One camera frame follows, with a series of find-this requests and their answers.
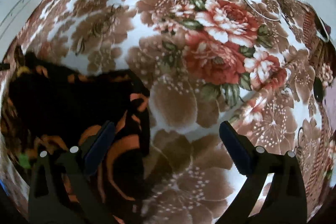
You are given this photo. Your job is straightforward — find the black orange patterned garment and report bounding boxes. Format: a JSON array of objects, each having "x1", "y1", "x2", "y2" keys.
[{"x1": 1, "y1": 50, "x2": 150, "y2": 223}]

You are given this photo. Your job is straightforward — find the brown floral fleece blanket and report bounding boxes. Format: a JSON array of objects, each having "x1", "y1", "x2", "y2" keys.
[{"x1": 1, "y1": 0, "x2": 335, "y2": 223}]

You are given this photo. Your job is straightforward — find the white headboard panel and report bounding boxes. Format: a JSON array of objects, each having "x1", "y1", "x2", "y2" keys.
[{"x1": 1, "y1": 0, "x2": 42, "y2": 45}]

